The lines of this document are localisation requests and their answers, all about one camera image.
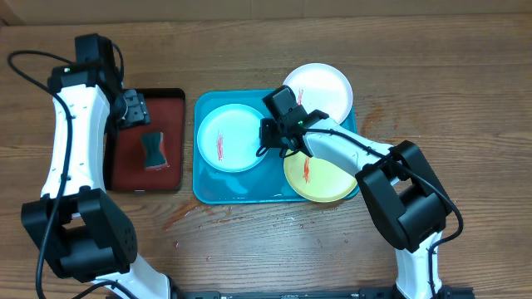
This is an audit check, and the light blue plate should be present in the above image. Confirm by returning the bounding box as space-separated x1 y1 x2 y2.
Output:
196 104 263 173

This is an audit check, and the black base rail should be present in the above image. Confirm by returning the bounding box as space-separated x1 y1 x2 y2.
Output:
182 285 475 299

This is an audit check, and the white plate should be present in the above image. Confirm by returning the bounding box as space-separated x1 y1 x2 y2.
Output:
283 63 353 124

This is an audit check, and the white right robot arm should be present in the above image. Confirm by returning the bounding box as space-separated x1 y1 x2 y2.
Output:
257 86 456 298

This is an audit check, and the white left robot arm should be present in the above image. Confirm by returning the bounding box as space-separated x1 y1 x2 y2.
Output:
21 33 181 298

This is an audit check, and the yellow plate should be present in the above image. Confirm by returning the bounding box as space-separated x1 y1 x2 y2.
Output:
283 153 358 203

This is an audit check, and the cardboard backdrop wall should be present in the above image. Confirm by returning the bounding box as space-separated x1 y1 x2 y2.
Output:
1 0 531 26

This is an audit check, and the black tray with red liner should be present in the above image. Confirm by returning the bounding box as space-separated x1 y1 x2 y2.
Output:
103 88 186 192

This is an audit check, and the teal plastic tray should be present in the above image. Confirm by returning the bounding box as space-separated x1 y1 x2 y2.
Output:
192 89 361 205

